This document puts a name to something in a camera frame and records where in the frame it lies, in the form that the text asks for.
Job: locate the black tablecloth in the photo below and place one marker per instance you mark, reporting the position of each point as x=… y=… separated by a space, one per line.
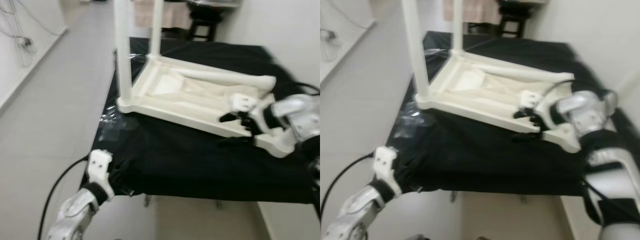
x=475 y=160
x=175 y=165

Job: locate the white plastic children table top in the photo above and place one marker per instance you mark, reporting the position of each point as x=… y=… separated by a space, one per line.
x=200 y=102
x=500 y=97

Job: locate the black stool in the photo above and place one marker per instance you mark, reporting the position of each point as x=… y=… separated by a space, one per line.
x=515 y=22
x=205 y=22

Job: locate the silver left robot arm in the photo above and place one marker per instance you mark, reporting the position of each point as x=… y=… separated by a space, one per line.
x=75 y=210
x=357 y=207

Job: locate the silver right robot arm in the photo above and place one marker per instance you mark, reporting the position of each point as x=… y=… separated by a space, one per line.
x=580 y=112
x=295 y=115

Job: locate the black round basin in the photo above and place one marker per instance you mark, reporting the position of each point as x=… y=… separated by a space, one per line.
x=520 y=3
x=210 y=4

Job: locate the grey metal table frame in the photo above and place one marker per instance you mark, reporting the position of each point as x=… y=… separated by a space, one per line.
x=452 y=196
x=146 y=201

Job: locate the beige cloth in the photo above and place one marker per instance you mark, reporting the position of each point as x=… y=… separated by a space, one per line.
x=172 y=15
x=475 y=11

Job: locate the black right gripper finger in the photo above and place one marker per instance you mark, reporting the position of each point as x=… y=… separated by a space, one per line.
x=230 y=117
x=527 y=136
x=522 y=114
x=235 y=141

